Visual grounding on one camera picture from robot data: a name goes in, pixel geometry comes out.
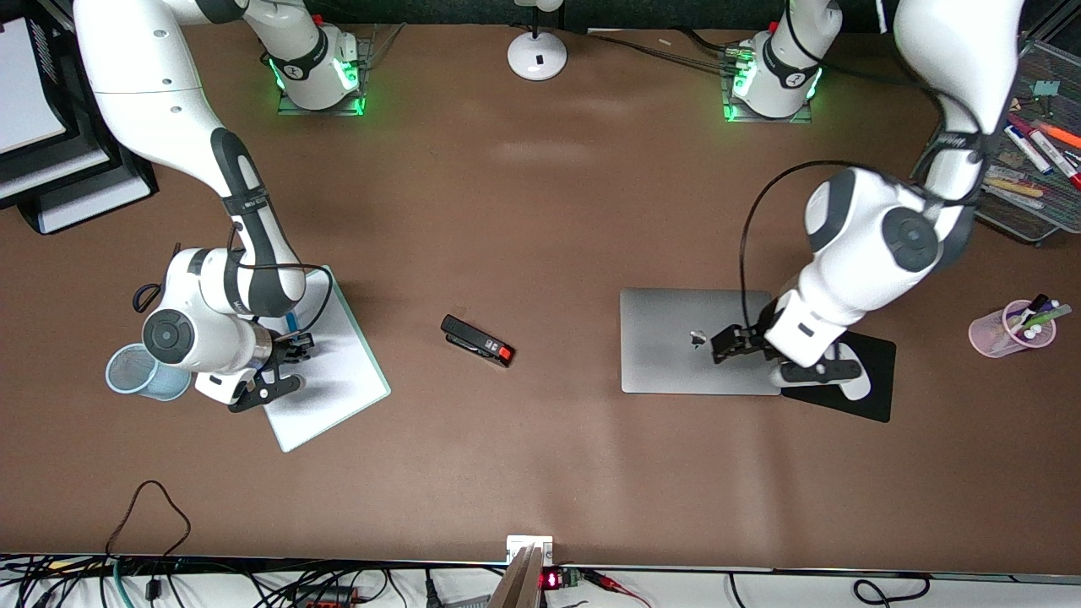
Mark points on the blue marker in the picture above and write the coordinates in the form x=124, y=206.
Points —
x=292, y=322

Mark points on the orange highlighter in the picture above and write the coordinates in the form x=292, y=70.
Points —
x=1060, y=133

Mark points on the light blue mesh cup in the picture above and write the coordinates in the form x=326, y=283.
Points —
x=122, y=376

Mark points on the white round stand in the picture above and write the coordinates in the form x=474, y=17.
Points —
x=537, y=57

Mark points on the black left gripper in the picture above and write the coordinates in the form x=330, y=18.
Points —
x=748, y=338

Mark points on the pink mesh pen cup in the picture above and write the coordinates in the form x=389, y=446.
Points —
x=988, y=333

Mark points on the yellow pen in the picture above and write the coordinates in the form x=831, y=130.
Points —
x=1018, y=187

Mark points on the silver laptop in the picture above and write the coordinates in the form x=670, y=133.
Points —
x=667, y=363

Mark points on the red-capped white marker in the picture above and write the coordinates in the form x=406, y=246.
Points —
x=1056, y=156

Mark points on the black-capped white marker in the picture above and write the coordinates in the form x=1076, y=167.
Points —
x=1038, y=301

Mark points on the white mounting bracket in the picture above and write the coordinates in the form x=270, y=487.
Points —
x=517, y=545

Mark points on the black mesh desk organizer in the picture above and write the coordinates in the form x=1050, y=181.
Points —
x=1026, y=221

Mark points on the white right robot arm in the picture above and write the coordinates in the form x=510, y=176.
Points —
x=143, y=84

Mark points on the bright green marker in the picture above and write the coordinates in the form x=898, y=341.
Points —
x=1051, y=316

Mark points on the purple marker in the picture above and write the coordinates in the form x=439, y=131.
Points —
x=1048, y=305

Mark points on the green-lit arm base plate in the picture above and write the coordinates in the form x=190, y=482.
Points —
x=768, y=121
x=321, y=112

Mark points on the light teal clipboard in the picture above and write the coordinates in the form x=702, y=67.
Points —
x=382, y=382

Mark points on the black scissors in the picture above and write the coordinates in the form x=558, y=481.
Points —
x=135, y=300

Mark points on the blue-capped white marker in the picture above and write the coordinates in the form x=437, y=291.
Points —
x=1032, y=152

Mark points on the white paper sheet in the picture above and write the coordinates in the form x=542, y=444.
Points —
x=334, y=388

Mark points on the printed white pen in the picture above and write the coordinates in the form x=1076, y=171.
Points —
x=1005, y=171

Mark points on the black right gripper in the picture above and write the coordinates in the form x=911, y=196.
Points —
x=283, y=346

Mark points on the black stapler red tip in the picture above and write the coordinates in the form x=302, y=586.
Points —
x=473, y=339

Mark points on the red-lit circuit board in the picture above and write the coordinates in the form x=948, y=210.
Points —
x=570, y=578

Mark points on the grey metal bar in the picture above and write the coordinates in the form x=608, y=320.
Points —
x=519, y=587

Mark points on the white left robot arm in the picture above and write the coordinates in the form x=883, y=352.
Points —
x=853, y=245

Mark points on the white paper stack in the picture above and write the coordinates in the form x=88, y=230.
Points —
x=93, y=207
x=51, y=173
x=25, y=93

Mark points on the red power strip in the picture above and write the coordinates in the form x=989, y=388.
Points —
x=325, y=599

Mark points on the black mouse pad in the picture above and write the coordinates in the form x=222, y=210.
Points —
x=870, y=397

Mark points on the white computer mouse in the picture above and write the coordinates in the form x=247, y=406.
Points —
x=857, y=393

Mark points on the black stacked letter tray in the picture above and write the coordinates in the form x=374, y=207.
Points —
x=145, y=181

